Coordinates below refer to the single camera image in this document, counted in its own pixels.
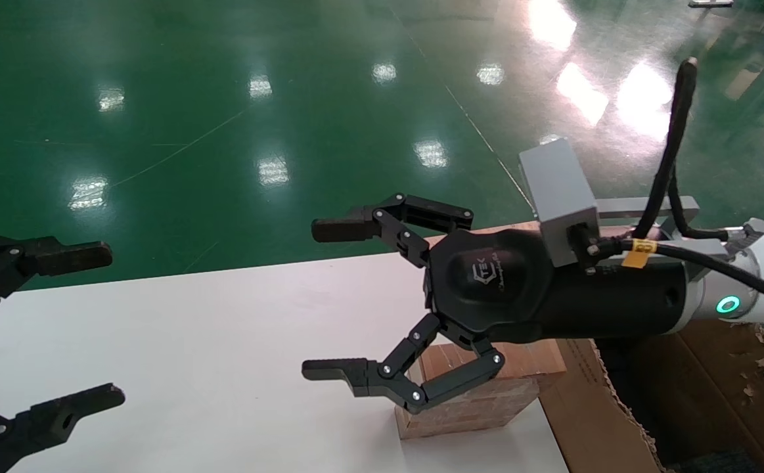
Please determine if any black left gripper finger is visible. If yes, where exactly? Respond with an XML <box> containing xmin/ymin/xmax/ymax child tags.
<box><xmin>0</xmin><ymin>233</ymin><xmax>113</xmax><ymax>327</ymax></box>
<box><xmin>0</xmin><ymin>383</ymin><xmax>126</xmax><ymax>473</ymax></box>

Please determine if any black cable with yellow tag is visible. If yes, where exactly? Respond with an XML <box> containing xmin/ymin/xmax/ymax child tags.
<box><xmin>582</xmin><ymin>238</ymin><xmax>764</xmax><ymax>316</ymax></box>

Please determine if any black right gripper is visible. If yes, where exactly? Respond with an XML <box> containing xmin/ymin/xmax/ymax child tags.
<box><xmin>302</xmin><ymin>193</ymin><xmax>688</xmax><ymax>415</ymax></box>

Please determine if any wooden pallet board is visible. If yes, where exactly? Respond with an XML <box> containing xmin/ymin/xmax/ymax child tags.
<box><xmin>424</xmin><ymin>222</ymin><xmax>635</xmax><ymax>249</ymax></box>

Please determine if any big open cardboard box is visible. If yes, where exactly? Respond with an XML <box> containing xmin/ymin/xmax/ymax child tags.
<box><xmin>538</xmin><ymin>321</ymin><xmax>764</xmax><ymax>473</ymax></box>

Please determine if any looped black cable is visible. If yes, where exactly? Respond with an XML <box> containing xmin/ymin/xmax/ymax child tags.
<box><xmin>630</xmin><ymin>57</ymin><xmax>764</xmax><ymax>254</ymax></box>

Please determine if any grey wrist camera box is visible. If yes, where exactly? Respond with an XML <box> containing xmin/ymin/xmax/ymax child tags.
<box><xmin>519</xmin><ymin>137</ymin><xmax>699</xmax><ymax>268</ymax></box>

